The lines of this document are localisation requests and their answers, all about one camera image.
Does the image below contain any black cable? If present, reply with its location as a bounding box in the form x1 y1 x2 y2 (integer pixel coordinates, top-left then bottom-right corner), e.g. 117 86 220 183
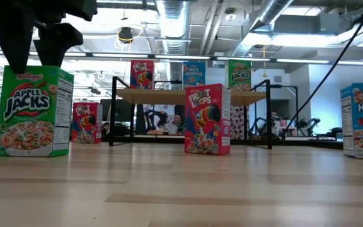
281 0 363 141

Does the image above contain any red Froot Loops cereal box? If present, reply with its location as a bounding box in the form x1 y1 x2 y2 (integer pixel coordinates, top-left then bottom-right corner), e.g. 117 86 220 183
130 59 156 90
183 83 232 156
71 102 103 144

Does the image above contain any wooden shelf with black legs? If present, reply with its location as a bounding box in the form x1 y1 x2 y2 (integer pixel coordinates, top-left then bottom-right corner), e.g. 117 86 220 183
108 75 274 151

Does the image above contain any person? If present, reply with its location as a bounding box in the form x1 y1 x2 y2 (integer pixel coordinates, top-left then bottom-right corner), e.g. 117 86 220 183
167 113 185 136
269 110 282 129

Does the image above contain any green Apple Jacks cereal box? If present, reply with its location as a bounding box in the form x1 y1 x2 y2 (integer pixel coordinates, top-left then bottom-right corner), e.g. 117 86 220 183
0 65 75 158
228 59 252 92

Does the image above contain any black overhead camera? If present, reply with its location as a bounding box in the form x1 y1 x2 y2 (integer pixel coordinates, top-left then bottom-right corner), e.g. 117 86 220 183
117 26 135 44

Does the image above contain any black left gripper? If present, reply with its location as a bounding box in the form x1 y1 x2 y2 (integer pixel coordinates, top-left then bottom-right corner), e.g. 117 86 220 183
0 0 98 74

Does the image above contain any black monitor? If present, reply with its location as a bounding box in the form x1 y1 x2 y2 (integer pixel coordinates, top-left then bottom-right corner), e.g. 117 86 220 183
100 98 132 123

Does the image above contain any long ceiling light bar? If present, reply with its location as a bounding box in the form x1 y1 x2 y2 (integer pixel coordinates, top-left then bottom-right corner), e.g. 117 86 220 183
0 50 363 66

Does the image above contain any black white patterned panel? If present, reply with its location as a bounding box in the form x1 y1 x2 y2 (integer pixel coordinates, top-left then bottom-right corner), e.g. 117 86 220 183
230 105 251 140

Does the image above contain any silver ribbed ventilation duct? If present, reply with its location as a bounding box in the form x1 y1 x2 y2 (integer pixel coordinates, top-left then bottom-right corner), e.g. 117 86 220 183
156 0 191 83

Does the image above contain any white panel with coloured dots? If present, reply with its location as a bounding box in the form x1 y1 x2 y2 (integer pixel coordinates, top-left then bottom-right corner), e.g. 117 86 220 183
142 103 185 135

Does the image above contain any blue Rice Krispies cereal box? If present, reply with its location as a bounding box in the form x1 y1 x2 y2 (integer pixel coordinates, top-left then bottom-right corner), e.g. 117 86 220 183
183 61 207 90
340 82 363 160

